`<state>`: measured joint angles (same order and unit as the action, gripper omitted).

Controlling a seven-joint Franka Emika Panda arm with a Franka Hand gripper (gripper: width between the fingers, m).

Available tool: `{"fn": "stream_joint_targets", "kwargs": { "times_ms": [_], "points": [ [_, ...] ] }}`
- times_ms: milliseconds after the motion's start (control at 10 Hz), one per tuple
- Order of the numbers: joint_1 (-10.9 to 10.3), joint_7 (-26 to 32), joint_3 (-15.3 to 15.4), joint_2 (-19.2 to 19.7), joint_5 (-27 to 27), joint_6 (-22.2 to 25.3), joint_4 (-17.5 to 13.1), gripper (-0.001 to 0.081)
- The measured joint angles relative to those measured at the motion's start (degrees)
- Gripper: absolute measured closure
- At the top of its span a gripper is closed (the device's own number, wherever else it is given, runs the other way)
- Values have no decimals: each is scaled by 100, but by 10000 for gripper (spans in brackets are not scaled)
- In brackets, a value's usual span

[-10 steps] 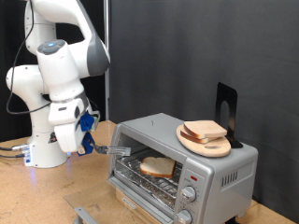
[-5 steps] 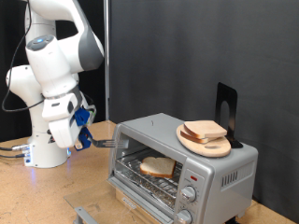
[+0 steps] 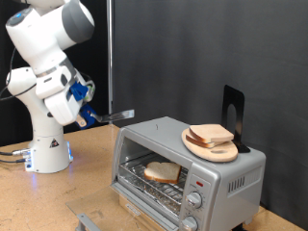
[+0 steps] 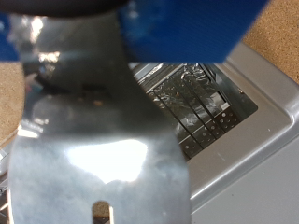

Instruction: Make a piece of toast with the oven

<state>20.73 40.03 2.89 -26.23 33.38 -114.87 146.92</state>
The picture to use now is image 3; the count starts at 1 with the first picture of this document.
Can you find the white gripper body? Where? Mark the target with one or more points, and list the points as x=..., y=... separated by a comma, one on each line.
x=62, y=109

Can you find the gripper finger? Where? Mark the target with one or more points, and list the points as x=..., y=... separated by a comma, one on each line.
x=81, y=122

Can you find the metal spatula with blue block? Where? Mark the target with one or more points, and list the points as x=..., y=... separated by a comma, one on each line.
x=88, y=114

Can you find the white bread slice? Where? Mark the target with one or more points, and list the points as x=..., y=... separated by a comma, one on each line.
x=163, y=171
x=199, y=142
x=211, y=132

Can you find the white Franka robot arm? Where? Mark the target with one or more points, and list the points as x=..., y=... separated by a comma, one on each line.
x=41, y=144

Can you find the foil lined oven tray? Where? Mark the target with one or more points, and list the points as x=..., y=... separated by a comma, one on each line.
x=150, y=194

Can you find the silver toaster oven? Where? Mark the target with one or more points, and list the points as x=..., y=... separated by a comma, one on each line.
x=237, y=199

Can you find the vertical metal pole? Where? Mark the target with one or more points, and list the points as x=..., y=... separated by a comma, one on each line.
x=110, y=64

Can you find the silver temperature knob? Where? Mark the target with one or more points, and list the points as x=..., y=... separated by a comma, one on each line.
x=194, y=200

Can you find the round wooden cutting board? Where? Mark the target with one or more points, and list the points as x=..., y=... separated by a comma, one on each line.
x=218, y=155

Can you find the silver timer knob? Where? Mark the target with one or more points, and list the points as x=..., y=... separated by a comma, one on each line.
x=189, y=224

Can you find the black metal bookend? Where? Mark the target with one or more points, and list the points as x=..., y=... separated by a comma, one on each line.
x=232, y=94

